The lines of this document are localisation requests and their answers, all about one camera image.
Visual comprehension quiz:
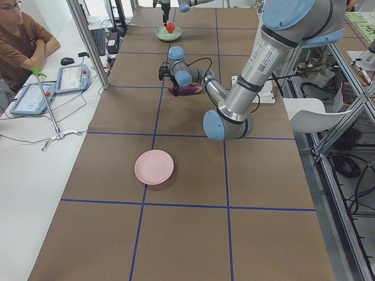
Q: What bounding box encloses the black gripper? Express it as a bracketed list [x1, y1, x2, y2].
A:
[171, 79, 180, 97]
[160, 0, 171, 23]

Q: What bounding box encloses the purple eggplant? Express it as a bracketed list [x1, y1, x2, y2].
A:
[168, 86, 203, 96]

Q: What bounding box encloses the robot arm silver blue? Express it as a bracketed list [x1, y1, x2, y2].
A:
[152, 0, 212, 26]
[167, 0, 346, 141]

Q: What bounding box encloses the green plate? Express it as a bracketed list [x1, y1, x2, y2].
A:
[155, 26, 182, 42]

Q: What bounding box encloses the black keyboard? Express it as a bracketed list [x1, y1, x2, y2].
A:
[89, 29, 106, 56]

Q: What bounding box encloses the pink plate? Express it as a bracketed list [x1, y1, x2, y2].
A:
[134, 149, 174, 185]

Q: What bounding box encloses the far teach pendant tablet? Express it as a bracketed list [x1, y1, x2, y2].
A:
[55, 64, 90, 94]

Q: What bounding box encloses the teach pendant tablet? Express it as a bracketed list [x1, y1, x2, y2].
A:
[55, 64, 90, 94]
[10, 83, 47, 115]

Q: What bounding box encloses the black computer mouse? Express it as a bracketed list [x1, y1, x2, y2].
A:
[60, 57, 75, 66]

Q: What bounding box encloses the white chair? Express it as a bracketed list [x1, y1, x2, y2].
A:
[283, 98, 352, 133]

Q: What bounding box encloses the metal rod green tip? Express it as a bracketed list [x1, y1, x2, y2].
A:
[30, 66, 84, 152]

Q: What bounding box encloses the near teach pendant tablet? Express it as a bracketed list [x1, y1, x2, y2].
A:
[10, 83, 47, 115]

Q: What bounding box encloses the seated person brown shirt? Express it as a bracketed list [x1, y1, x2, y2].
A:
[1, 1, 60, 112]

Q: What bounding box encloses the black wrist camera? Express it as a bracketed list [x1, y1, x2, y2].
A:
[158, 66, 169, 81]

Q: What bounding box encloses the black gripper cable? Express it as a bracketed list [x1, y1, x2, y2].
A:
[187, 57, 213, 77]

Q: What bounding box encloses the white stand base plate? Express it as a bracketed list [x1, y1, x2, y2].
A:
[230, 76, 275, 104]

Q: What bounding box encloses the aluminium frame post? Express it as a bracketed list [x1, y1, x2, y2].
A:
[66, 0, 110, 90]

